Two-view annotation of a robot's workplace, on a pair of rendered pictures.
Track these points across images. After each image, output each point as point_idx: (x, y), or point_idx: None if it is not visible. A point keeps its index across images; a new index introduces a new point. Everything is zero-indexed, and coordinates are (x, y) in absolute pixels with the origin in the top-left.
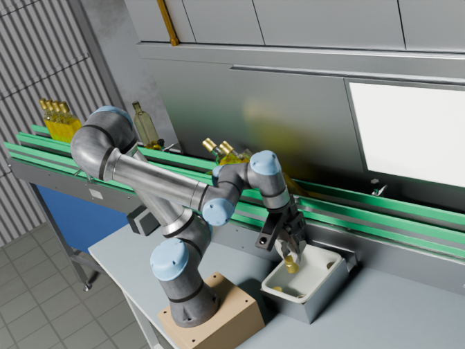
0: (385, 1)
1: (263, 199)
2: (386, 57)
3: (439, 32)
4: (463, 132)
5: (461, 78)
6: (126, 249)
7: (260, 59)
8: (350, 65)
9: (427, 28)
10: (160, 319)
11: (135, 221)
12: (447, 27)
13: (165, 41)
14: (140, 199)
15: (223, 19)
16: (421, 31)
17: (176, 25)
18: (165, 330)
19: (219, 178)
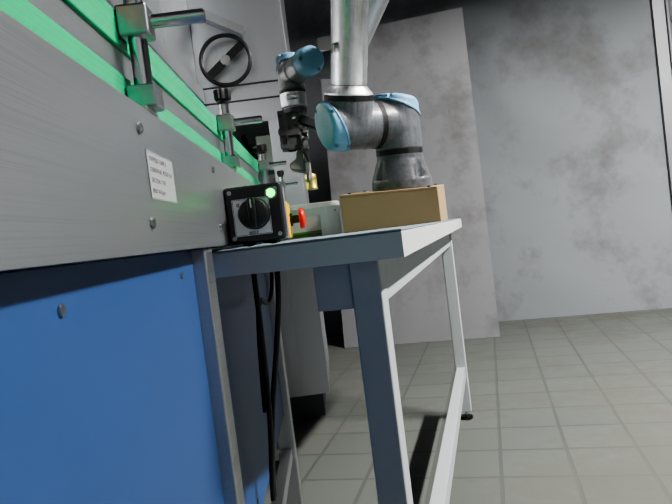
0: (157, 6)
1: (305, 95)
2: (169, 51)
3: (172, 47)
4: None
5: (186, 84)
6: (344, 234)
7: (118, 2)
8: (159, 48)
9: (169, 40)
10: (438, 193)
11: (282, 190)
12: (173, 44)
13: None
14: (221, 168)
15: None
16: (168, 41)
17: None
18: (440, 216)
19: (321, 50)
